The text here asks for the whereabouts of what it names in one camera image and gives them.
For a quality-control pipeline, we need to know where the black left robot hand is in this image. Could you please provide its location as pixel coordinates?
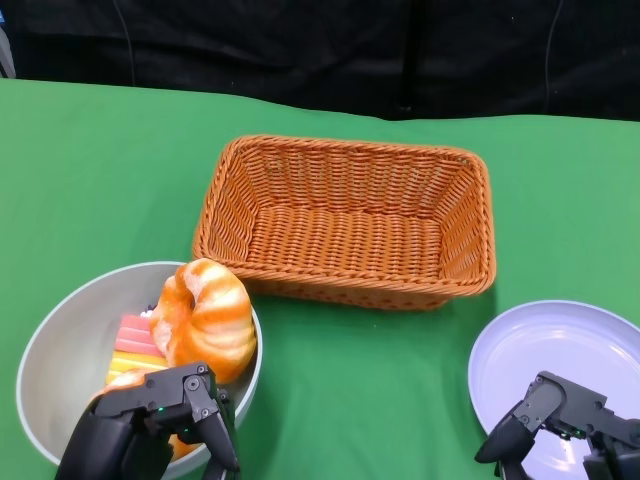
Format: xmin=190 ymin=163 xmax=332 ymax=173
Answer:
xmin=54 ymin=362 xmax=241 ymax=480

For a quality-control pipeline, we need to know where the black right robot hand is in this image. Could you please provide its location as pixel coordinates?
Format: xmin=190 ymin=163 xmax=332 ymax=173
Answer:
xmin=473 ymin=370 xmax=640 ymax=480

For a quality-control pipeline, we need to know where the orange white ring bread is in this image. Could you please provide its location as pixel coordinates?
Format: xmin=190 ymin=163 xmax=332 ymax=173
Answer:
xmin=149 ymin=258 xmax=260 ymax=385
xmin=89 ymin=367 xmax=201 ymax=460

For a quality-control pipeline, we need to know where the yellow layered cake slice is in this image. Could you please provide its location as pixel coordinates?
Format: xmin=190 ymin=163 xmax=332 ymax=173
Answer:
xmin=105 ymin=348 xmax=169 ymax=387

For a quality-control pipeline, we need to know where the pale green bowl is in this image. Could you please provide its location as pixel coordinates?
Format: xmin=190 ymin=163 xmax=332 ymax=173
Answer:
xmin=15 ymin=259 xmax=265 ymax=469

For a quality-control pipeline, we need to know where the lavender round plate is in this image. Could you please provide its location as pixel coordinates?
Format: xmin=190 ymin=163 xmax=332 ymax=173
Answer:
xmin=467 ymin=299 xmax=640 ymax=480

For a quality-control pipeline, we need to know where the orange wicker basket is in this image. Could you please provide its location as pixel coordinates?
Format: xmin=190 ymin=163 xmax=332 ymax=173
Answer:
xmin=192 ymin=134 xmax=498 ymax=312

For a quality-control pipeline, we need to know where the green tablecloth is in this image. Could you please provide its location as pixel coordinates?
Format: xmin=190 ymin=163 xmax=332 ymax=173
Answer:
xmin=0 ymin=77 xmax=640 ymax=480

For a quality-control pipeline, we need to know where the black stand pole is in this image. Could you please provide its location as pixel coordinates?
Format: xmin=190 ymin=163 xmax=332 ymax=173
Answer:
xmin=398 ymin=0 xmax=420 ymax=114

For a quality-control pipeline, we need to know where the grey blue equipment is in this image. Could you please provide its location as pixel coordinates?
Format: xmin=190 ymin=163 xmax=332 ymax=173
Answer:
xmin=0 ymin=0 xmax=16 ymax=79

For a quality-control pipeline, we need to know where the black curtain backdrop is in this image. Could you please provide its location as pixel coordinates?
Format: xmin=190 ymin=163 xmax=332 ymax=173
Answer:
xmin=0 ymin=0 xmax=640 ymax=123

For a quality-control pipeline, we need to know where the thin black hanging cable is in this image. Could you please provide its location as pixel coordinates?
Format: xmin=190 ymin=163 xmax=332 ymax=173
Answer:
xmin=115 ymin=0 xmax=139 ymax=87
xmin=543 ymin=19 xmax=562 ymax=117

